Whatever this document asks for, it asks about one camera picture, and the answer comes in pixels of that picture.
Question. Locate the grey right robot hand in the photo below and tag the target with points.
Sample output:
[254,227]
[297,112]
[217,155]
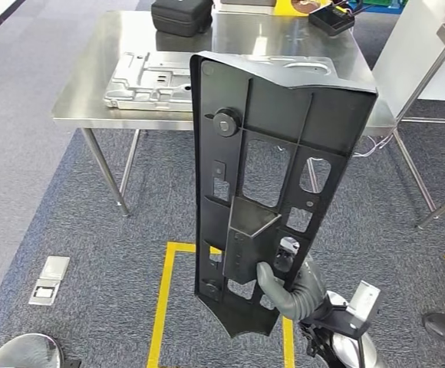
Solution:
[303,299]

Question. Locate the black plastic panel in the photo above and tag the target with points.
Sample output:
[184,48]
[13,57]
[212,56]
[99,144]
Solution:
[276,106]

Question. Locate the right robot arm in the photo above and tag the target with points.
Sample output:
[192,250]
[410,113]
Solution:
[345,350]

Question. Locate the stainless steel workbench table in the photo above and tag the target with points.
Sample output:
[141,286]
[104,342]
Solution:
[88,76]

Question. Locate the yellow floor tape outline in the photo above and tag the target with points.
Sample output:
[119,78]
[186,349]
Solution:
[161,315]

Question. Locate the black handheld controller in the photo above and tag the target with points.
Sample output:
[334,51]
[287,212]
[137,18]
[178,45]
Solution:
[331,20]

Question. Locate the white partition board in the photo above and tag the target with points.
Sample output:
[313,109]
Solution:
[410,51]

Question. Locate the brown round disc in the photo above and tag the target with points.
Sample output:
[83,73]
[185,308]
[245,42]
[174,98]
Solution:
[305,5]

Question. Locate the white desk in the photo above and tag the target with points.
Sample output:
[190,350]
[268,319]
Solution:
[245,10]

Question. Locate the large stamped metal plate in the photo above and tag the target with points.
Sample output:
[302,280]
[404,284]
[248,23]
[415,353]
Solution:
[146,81]

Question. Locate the green plastic crate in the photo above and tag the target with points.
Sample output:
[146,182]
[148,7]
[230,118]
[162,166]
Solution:
[380,2]

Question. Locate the blue pallet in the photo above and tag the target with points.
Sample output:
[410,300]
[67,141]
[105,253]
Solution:
[395,9]

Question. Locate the black zip case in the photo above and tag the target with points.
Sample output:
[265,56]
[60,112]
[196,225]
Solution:
[180,18]

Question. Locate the silver floor socket plate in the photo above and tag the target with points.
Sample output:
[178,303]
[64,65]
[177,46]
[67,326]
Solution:
[54,269]

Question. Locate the silver stanchion with round base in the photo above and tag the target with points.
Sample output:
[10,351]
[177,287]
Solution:
[23,353]

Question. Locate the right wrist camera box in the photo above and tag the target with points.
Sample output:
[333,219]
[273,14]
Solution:
[364,302]

